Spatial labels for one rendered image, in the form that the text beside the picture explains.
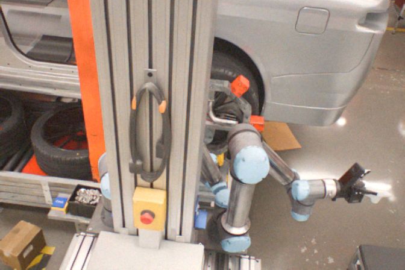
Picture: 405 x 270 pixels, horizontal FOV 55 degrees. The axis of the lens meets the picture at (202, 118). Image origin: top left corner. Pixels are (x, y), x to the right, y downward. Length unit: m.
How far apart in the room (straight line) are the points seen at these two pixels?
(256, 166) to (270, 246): 1.63
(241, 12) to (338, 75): 0.71
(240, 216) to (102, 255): 0.52
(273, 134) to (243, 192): 2.35
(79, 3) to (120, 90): 0.92
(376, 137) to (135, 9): 3.49
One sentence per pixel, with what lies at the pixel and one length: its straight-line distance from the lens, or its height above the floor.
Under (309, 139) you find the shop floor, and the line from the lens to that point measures 3.78.
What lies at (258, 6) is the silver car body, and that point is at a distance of 2.22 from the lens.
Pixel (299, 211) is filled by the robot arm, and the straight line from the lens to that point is 1.59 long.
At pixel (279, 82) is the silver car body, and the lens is 2.44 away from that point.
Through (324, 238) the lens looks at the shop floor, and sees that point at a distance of 3.02.
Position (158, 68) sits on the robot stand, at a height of 1.85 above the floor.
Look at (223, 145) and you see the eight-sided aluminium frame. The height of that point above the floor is 0.66.
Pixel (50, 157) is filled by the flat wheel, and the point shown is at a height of 0.48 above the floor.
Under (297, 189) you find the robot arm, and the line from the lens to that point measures 1.50.
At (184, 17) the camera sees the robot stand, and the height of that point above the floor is 1.98.
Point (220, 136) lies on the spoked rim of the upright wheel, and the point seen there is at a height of 0.64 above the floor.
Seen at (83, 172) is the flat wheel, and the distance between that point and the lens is 2.73.
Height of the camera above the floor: 2.29
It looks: 37 degrees down
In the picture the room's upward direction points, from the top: 5 degrees clockwise
